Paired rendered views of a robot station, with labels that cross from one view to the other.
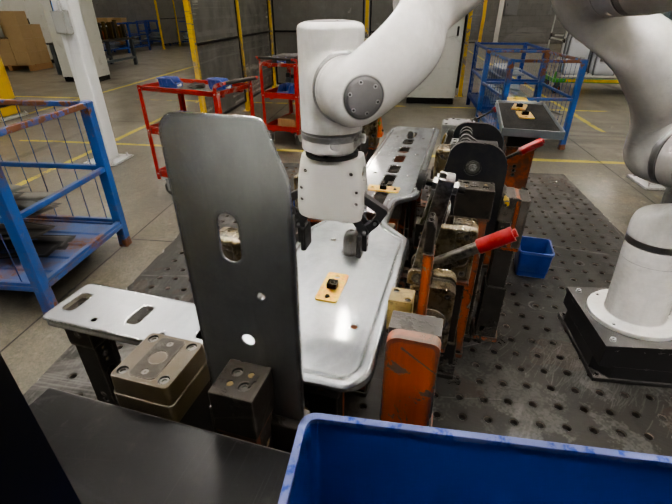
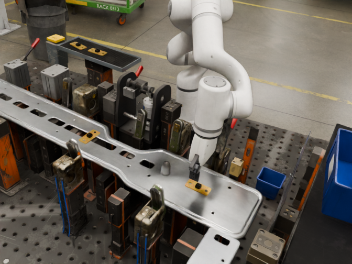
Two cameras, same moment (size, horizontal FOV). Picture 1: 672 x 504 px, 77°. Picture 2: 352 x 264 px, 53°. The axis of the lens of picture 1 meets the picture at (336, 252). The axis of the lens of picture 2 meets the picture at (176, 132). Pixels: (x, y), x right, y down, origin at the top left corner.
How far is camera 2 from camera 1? 108 cm
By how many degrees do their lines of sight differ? 64
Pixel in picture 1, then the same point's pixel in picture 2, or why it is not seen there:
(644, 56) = not seen: hidden behind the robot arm
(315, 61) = (227, 101)
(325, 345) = (240, 199)
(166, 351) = (265, 240)
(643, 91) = not seen: hidden behind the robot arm
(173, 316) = (208, 255)
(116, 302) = not seen: outside the picture
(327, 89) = (248, 109)
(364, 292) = (205, 177)
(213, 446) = (300, 233)
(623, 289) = (188, 109)
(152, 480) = (314, 251)
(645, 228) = (191, 84)
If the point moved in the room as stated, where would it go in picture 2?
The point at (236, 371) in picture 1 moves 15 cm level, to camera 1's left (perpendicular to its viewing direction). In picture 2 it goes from (284, 214) to (284, 259)
